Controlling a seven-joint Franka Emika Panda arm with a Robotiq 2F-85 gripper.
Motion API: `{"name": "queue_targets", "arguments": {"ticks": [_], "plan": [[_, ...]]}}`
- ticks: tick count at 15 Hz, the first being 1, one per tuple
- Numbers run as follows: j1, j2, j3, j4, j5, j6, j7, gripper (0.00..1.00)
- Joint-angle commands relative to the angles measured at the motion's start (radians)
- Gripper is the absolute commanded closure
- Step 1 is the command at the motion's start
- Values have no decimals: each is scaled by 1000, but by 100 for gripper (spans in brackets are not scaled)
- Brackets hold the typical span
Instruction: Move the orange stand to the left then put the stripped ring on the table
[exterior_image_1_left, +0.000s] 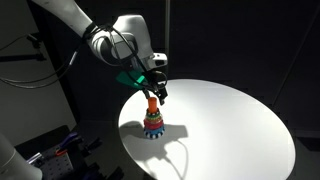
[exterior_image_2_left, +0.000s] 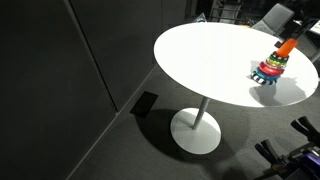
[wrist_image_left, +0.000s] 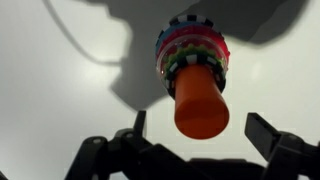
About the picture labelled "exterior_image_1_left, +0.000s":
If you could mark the orange stacking toy stand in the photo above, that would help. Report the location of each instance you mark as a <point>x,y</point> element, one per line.
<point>153,104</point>

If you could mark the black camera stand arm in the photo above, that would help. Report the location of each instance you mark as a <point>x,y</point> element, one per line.
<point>23,57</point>

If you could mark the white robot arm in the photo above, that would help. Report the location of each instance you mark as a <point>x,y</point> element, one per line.
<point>130,33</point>

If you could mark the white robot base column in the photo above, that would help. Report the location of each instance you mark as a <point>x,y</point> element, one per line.
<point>16,160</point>

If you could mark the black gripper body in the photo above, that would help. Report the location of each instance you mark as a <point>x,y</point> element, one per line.
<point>156,78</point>

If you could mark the perforated metal breadboard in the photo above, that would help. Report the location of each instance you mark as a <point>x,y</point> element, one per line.
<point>55,163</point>

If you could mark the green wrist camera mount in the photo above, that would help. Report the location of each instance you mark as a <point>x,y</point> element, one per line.
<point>128,79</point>

